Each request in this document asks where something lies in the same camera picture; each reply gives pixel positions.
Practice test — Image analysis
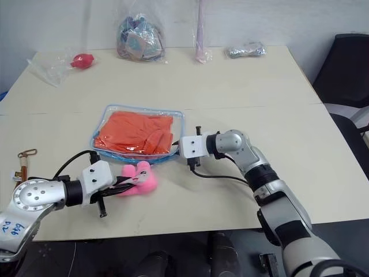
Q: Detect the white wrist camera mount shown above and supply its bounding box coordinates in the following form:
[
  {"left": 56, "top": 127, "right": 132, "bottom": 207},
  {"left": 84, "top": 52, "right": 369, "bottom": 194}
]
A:
[
  {"left": 79, "top": 160, "right": 118, "bottom": 207},
  {"left": 179, "top": 133, "right": 209, "bottom": 159}
]

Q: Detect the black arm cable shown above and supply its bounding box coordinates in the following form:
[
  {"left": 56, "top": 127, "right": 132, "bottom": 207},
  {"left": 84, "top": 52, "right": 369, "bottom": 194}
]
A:
[
  {"left": 189, "top": 166, "right": 250, "bottom": 184},
  {"left": 52, "top": 149, "right": 99, "bottom": 181}
]

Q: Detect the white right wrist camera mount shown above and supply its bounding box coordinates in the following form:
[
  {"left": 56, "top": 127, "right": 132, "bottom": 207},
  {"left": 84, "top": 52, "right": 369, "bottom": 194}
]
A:
[{"left": 179, "top": 133, "right": 209, "bottom": 159}]

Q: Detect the black office chair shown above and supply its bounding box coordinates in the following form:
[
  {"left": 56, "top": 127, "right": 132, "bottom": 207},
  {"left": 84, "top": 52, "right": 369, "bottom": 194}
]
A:
[{"left": 312, "top": 33, "right": 369, "bottom": 174}]

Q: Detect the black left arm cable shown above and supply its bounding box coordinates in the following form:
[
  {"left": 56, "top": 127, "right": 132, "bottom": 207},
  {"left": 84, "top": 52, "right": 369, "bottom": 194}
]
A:
[{"left": 52, "top": 149, "right": 99, "bottom": 181}]

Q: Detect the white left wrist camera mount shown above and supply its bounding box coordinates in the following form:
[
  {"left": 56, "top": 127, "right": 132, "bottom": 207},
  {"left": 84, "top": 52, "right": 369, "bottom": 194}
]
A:
[{"left": 79, "top": 160, "right": 118, "bottom": 207}]

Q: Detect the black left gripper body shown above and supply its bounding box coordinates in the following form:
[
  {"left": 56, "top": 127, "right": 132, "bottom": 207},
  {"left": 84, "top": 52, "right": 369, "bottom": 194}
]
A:
[{"left": 89, "top": 177, "right": 121, "bottom": 219}]

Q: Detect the clear blue-trimmed plastic pouch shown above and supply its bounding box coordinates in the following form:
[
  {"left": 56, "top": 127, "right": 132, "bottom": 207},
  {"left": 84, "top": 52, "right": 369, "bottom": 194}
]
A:
[{"left": 91, "top": 104, "right": 186, "bottom": 166}]

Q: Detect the black square bracket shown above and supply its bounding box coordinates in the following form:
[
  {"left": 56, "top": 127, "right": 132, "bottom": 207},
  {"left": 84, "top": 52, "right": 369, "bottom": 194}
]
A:
[{"left": 259, "top": 253, "right": 278, "bottom": 277}]

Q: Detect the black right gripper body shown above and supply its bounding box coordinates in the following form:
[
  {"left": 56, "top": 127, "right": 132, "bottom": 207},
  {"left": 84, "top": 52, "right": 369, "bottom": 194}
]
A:
[{"left": 187, "top": 126, "right": 202, "bottom": 172}]

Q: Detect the silver item in plastic wrap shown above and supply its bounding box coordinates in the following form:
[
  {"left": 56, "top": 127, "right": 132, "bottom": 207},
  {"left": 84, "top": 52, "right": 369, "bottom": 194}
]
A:
[{"left": 224, "top": 41, "right": 268, "bottom": 60}]

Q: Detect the pink wrapped stick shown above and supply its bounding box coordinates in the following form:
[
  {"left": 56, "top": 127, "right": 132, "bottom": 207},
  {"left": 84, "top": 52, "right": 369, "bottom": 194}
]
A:
[{"left": 191, "top": 0, "right": 214, "bottom": 65}]

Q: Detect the pink plush toy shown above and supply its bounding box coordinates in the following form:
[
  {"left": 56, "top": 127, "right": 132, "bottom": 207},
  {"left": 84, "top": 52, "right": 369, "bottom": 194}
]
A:
[{"left": 116, "top": 161, "right": 159, "bottom": 198}]

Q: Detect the clear bag of colourful pieces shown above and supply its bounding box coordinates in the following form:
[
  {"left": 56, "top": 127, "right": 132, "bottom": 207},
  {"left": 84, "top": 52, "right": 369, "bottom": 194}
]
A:
[{"left": 115, "top": 8, "right": 170, "bottom": 65}]

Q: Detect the clear crumpled plastic bag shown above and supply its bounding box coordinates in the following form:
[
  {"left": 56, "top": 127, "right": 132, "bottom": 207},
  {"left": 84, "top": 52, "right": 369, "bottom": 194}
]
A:
[{"left": 27, "top": 47, "right": 102, "bottom": 88}]

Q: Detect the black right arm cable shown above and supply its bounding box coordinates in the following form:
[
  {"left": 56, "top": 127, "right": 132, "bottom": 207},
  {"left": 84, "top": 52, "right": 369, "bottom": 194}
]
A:
[{"left": 189, "top": 166, "right": 250, "bottom": 184}]

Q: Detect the orange cloth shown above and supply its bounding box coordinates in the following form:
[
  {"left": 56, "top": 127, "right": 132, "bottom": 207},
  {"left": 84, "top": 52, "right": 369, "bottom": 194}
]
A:
[{"left": 93, "top": 111, "right": 175, "bottom": 155}]

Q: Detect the brown wooden handled tool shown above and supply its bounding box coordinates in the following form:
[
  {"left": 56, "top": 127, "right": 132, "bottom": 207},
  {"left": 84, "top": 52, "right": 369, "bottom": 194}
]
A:
[{"left": 9, "top": 148, "right": 39, "bottom": 189}]

